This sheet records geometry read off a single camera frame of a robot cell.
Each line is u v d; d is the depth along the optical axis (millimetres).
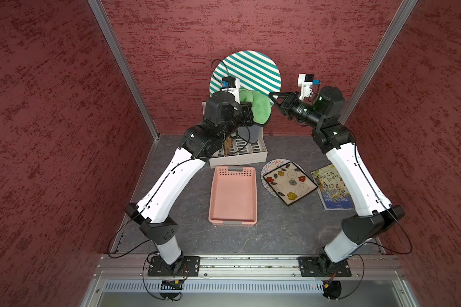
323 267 663
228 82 494
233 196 931
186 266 737
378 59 853
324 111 494
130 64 891
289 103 550
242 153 1059
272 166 1063
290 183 972
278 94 616
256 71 643
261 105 602
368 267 763
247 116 527
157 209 410
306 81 576
